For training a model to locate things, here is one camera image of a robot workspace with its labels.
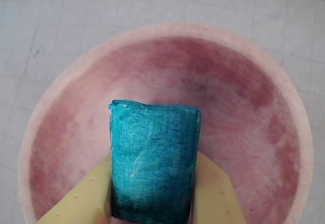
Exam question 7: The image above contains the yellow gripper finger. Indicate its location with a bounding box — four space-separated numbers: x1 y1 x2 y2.
37 152 114 224
193 150 247 224

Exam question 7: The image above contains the blue foam block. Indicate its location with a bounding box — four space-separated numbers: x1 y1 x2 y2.
108 99 203 224

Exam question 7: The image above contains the round wooden bowl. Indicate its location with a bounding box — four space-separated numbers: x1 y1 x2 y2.
18 22 313 224

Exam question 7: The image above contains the brown grid paper sheet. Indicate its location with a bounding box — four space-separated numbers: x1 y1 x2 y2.
0 0 325 224

